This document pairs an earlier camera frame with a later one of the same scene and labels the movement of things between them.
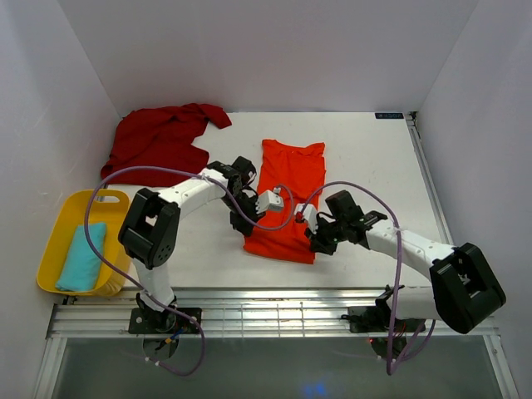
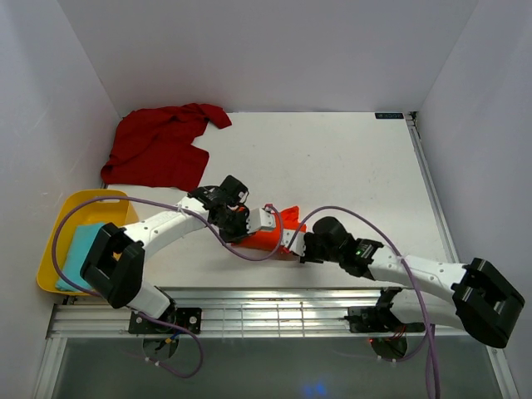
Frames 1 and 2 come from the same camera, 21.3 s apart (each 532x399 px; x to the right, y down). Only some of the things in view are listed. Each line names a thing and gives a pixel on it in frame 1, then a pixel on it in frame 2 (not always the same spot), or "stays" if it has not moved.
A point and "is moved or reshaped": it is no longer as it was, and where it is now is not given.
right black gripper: x=317 y=243 -> x=307 y=257
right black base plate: x=377 y=319 stays
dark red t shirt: x=160 y=137 stays
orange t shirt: x=298 y=172 is moved or reshaped
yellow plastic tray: x=109 y=207 stays
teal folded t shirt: x=82 y=270 stays
